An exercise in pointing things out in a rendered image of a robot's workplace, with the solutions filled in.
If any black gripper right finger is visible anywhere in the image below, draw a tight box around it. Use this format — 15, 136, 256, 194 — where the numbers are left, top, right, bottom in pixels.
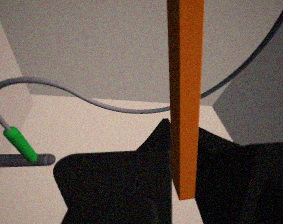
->
194, 127, 283, 224

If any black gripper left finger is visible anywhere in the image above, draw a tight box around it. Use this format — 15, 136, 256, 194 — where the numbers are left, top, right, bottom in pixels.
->
53, 118, 173, 224

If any orange bar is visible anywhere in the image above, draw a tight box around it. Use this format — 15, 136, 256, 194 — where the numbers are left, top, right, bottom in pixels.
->
167, 0, 205, 200

